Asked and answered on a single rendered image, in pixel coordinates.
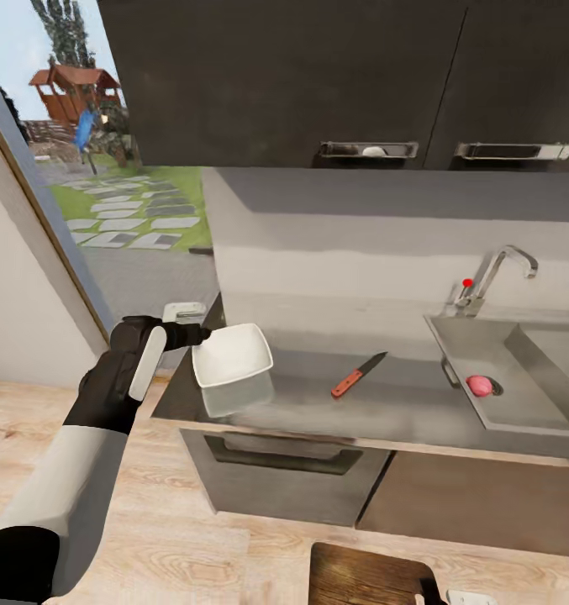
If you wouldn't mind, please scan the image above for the parer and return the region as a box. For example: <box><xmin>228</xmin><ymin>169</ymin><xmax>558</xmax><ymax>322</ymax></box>
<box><xmin>330</xmin><ymin>352</ymin><xmax>386</xmax><ymax>397</ymax></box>

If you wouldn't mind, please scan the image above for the vidalia onion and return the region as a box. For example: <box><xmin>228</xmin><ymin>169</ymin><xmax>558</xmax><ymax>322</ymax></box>
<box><xmin>464</xmin><ymin>375</ymin><xmax>495</xmax><ymax>397</ymax></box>

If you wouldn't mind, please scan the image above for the bowl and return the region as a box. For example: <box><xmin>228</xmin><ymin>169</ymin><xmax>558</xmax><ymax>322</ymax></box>
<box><xmin>192</xmin><ymin>324</ymin><xmax>273</xmax><ymax>388</ymax></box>

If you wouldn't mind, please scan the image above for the cutting board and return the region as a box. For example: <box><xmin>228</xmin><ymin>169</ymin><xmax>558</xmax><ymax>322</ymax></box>
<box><xmin>308</xmin><ymin>542</ymin><xmax>445</xmax><ymax>605</ymax></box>

